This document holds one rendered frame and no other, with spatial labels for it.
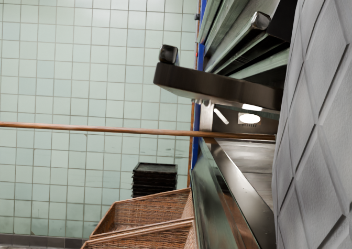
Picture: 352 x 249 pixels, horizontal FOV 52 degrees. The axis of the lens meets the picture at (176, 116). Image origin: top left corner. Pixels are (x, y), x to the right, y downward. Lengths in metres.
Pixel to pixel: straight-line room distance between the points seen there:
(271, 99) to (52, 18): 3.03
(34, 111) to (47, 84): 0.26
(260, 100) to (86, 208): 3.01
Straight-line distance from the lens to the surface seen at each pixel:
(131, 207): 2.24
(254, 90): 0.40
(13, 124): 2.04
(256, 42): 0.47
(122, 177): 3.20
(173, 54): 0.39
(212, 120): 2.20
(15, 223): 3.58
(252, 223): 0.62
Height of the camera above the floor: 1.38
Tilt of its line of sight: 3 degrees down
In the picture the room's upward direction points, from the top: 3 degrees clockwise
